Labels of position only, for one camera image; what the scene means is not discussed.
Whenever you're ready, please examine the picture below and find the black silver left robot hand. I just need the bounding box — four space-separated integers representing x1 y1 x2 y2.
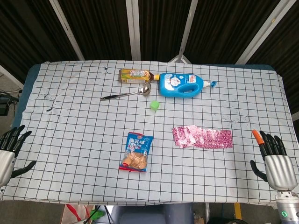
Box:
0 125 37 187

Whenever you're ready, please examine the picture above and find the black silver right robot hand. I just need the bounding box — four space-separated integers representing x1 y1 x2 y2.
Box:
250 129 299 192

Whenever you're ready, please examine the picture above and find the yellow strip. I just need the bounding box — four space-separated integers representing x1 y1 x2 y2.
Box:
234 202 242 220

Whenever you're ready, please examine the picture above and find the blue padded table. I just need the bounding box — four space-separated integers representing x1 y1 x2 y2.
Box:
13 61 292 131

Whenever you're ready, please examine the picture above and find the white black checked tablecloth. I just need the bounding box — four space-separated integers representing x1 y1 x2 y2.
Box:
0 60 299 210

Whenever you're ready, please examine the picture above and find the red white bag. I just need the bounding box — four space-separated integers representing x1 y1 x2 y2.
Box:
61 204 95 224

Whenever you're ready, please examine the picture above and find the green plastic object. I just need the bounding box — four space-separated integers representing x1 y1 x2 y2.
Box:
90 209 105 221

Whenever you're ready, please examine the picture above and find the blue biscuit snack packet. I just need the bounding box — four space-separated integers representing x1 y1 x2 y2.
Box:
118 131 154 173

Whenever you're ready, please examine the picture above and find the grey blue chair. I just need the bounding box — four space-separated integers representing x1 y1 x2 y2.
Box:
109 203 194 224

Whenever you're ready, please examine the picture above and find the blue detergent pump bottle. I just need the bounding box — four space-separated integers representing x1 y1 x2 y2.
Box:
157 72 218 98

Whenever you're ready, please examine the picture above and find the yellow label tea bottle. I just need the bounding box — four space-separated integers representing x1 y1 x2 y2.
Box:
118 68 160 84

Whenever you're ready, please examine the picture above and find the black device with cables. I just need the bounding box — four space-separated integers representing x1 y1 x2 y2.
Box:
0 90 21 117

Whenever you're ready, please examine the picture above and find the white frame bar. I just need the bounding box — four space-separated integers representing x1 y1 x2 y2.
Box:
0 64 24 87

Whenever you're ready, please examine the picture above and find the white frame post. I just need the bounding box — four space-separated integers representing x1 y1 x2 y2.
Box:
179 0 199 56
125 0 142 60
49 0 85 61
235 0 293 64

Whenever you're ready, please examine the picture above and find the steel ladle black handle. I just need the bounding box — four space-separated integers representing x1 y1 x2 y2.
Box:
100 82 152 101

